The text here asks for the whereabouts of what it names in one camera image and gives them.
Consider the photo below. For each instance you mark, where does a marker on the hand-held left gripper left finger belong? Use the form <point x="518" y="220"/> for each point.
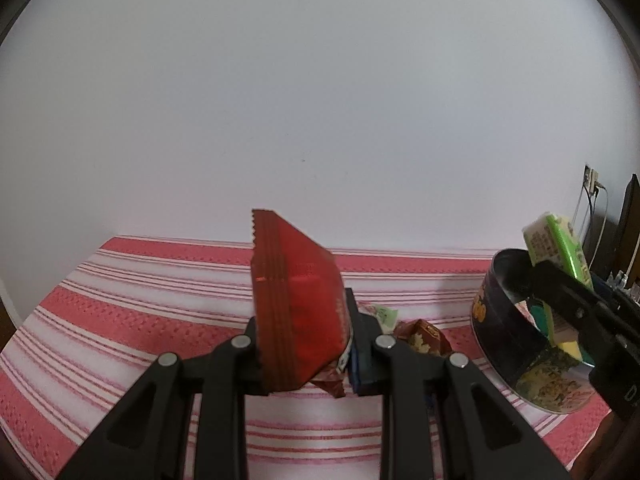
<point x="244" y="366"/>

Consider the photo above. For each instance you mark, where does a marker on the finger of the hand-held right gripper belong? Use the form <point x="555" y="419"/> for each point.
<point x="582" y="345"/>
<point x="565" y="285"/>

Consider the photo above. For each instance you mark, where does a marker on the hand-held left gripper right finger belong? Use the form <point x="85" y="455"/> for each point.
<point x="356" y="371"/>

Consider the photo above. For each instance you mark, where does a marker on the green white snack packet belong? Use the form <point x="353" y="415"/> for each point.
<point x="383" y="315"/>
<point x="560" y="247"/>

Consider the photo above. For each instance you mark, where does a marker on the red snack packet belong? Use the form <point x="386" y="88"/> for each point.
<point x="295" y="310"/>

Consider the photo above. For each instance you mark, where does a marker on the round metal cookie tin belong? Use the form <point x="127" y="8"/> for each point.
<point x="505" y="340"/>

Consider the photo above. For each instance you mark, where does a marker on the brown candy wrapper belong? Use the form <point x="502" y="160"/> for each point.
<point x="425" y="338"/>

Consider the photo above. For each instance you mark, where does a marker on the dark furniture panel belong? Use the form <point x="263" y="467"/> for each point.
<point x="631" y="230"/>

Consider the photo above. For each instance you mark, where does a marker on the red white striped tablecloth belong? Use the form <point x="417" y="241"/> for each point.
<point x="150" y="300"/>

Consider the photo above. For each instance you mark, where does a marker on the white wall socket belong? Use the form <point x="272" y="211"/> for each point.
<point x="591" y="178"/>

